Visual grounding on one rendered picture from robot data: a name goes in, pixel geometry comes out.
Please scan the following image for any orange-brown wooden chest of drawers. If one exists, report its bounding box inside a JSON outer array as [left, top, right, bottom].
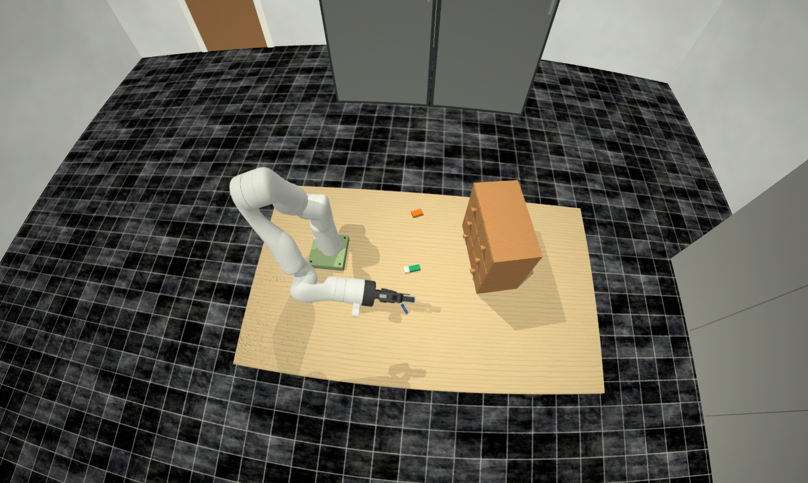
[[468, 180, 543, 294]]

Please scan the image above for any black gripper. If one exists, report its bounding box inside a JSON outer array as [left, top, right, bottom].
[[362, 280, 417, 307]]

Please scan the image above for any brown wooden drawer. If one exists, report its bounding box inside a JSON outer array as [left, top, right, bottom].
[[463, 216, 473, 256], [466, 202, 478, 245], [470, 249, 481, 291], [474, 238, 487, 282], [470, 188, 483, 232], [478, 224, 493, 272]]

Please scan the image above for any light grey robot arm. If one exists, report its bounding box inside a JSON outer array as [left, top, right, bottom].
[[230, 167, 364, 318]]

